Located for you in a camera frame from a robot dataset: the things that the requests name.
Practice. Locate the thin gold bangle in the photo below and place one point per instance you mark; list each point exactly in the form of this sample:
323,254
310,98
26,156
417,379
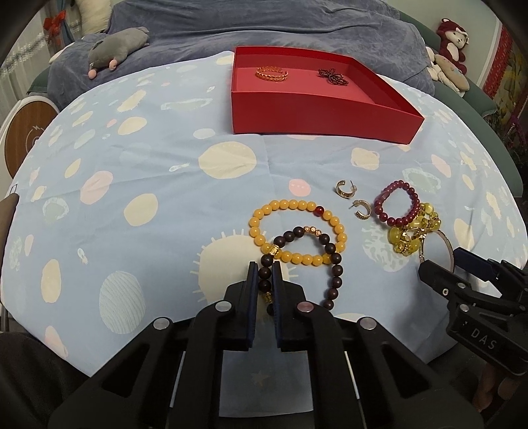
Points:
449,245

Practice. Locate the dark purple beaded ornament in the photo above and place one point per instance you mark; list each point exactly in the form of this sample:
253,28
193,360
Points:
332,77

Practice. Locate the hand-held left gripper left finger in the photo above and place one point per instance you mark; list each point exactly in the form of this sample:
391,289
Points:
251,305

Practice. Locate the blue velvet blanket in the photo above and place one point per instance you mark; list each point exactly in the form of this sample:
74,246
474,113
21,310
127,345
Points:
288,24

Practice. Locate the white plush toy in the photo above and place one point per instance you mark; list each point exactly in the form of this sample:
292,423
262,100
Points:
433,72

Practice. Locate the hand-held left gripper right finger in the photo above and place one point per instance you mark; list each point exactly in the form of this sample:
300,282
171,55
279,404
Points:
278,305

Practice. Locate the flower arrangement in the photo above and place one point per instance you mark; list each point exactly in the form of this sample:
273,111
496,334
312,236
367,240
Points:
515,103

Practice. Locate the green sofa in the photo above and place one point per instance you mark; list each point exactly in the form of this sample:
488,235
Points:
474,99

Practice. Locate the red cardboard box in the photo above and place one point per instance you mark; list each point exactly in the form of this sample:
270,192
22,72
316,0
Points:
309,119

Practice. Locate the beige round plush cushion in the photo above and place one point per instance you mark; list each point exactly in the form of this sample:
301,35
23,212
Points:
451,70

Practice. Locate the blue curtain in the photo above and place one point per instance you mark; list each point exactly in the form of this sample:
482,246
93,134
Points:
68,24

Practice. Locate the white sheer curtain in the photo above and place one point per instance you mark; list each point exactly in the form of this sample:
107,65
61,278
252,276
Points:
24,57

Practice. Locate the red ribbon bow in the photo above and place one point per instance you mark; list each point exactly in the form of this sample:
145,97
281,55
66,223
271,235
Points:
55,21

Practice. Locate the planet print blue tablecloth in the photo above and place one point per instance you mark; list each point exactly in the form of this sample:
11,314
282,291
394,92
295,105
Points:
144,144

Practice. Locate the white device with wooden disc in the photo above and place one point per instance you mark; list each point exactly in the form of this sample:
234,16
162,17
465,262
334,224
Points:
29,128

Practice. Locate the gold hoop earring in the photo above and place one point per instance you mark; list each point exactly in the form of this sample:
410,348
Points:
363,214
340,189

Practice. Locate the dark cloth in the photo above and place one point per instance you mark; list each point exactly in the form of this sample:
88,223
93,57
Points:
37,371

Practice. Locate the red plush monkey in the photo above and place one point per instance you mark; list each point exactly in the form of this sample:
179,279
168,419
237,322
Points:
447,47

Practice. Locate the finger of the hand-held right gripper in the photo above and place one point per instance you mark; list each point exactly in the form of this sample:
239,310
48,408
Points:
470,262
441,284

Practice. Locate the brown padded object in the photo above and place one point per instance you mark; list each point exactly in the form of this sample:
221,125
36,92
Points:
8,218

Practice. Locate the red patterned wall hanging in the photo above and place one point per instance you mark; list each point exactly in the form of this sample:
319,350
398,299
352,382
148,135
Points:
497,62

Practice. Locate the grey plush mouse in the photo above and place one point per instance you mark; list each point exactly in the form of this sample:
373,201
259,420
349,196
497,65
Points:
115,47

